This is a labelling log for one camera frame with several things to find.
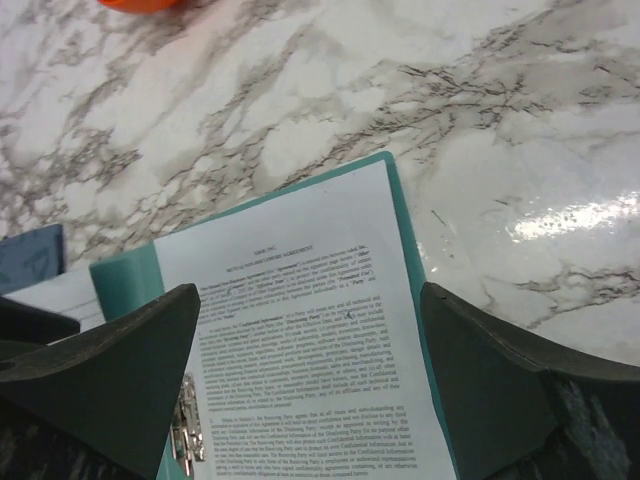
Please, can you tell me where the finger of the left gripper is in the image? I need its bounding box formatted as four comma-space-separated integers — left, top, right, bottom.
1, 297, 80, 346

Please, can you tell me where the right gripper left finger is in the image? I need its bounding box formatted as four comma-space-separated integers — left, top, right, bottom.
1, 284, 200, 479

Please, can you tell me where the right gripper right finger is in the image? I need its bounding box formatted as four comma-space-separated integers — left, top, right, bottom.
420, 282, 639, 479

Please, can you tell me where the printed paper sheet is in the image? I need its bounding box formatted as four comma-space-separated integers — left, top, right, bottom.
7, 268, 105, 332

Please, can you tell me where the metal folder clip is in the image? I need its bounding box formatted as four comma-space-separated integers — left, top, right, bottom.
170, 373, 206, 479

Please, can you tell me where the teal file folder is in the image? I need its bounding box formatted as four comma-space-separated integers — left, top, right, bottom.
88, 150, 461, 480

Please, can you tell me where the printed paper stack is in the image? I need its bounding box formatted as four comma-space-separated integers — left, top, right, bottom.
152, 159, 460, 480

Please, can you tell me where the blue cloth placemat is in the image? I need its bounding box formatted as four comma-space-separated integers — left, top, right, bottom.
1, 224, 66, 295

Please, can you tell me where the orange bowl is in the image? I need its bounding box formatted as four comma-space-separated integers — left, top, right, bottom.
99, 0, 180, 14

